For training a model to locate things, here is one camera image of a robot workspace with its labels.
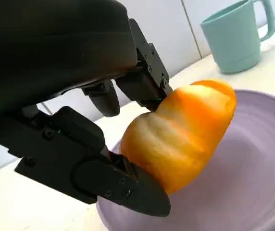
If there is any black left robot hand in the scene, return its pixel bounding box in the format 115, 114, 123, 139
0, 0, 173, 217

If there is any orange white toy bread roll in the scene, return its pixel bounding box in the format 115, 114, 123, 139
119, 78, 237, 195

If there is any pale green mug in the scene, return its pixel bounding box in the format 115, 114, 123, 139
200, 0, 275, 74

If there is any lilac plate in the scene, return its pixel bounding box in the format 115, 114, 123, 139
96, 89, 275, 231

